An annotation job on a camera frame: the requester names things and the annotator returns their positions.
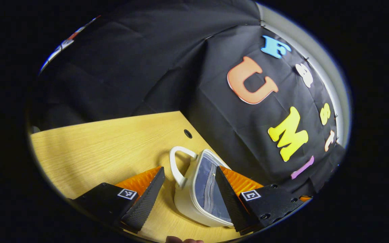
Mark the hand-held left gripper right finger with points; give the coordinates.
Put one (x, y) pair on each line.
(231, 206)

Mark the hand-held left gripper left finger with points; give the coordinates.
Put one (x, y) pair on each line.
(147, 202)

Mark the white suitcase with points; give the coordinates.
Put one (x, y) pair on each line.
(187, 199)

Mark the black backdrop cloth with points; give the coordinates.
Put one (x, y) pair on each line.
(147, 67)

